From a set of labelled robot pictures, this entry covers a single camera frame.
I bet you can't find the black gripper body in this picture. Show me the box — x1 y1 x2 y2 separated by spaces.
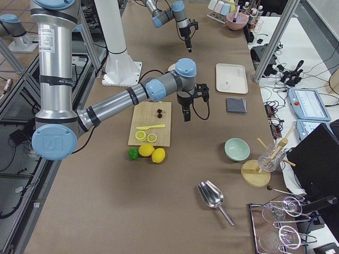
177 19 199 40
177 84 209 111

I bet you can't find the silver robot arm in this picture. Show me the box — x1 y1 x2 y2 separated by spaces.
31 1 209 160
135 0 199 53

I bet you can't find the cream rabbit tray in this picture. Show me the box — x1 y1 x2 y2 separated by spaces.
216 63 248 94

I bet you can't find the black glass tray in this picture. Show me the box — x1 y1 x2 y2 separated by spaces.
248 196 317 253

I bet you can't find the beige shallow bowl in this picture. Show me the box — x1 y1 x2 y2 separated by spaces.
167 63 176 71

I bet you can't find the cup rack with pastel cups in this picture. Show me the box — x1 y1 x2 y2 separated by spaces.
207 0 236 24

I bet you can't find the wooden cutting board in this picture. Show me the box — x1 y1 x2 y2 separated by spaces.
128 102 172 147

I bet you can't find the upper lemon slice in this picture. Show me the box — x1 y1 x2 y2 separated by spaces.
147 133 157 143

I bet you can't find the lemon slice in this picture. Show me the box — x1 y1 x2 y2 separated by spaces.
147 133 157 143
135 130 147 142

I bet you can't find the grey folded cloth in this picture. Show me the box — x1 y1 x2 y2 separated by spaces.
226 97 247 114

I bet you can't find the yellow plastic knife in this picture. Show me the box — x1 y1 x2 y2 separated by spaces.
136 124 166 130

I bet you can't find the metal muddler black tip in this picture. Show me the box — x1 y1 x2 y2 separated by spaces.
233 5 240 23

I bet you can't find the upper whole lemon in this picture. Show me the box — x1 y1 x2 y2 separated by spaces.
151 148 166 164

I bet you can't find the whole lemon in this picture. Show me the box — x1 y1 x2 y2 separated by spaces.
151 148 166 164
138 143 155 157

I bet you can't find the lower lemon slice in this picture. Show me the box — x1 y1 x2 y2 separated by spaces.
135 130 147 142

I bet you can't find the lower whole lemon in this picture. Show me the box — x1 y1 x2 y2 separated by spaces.
138 143 155 157

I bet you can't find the pink bowl with ice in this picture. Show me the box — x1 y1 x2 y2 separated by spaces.
226 12 249 31

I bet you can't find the mint green bowl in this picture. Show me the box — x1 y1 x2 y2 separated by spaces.
224 138 250 162

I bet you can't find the green lime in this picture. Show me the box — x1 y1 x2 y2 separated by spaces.
128 148 139 160

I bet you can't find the metal ice scoop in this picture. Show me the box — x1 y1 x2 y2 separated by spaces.
197 180 235 226

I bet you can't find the wooden cup stand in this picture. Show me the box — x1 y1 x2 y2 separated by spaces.
241 126 296 187

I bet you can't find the clear glass cup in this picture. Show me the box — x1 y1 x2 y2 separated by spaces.
257 144 286 172

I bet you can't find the blue teach pendant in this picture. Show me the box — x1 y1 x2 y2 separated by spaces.
288 88 331 122
296 119 331 141

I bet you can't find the black laptop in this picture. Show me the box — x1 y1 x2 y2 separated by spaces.
287 124 338 198

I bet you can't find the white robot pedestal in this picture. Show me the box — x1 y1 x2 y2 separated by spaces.
95 0 142 86

